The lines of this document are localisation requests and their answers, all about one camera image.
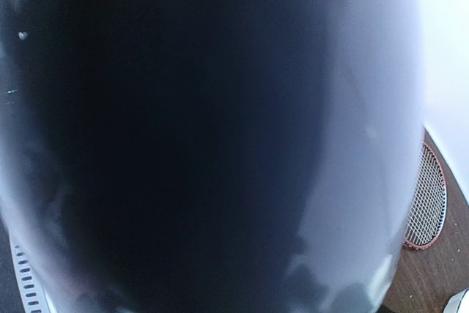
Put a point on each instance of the white shuttlecock tube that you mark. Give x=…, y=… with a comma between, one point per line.
x=210, y=155

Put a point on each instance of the pink badminton racket right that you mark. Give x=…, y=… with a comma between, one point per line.
x=429, y=205

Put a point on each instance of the aluminium front rail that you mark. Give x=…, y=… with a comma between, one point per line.
x=33, y=295

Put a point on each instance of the right aluminium frame post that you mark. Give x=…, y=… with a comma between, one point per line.
x=458, y=303

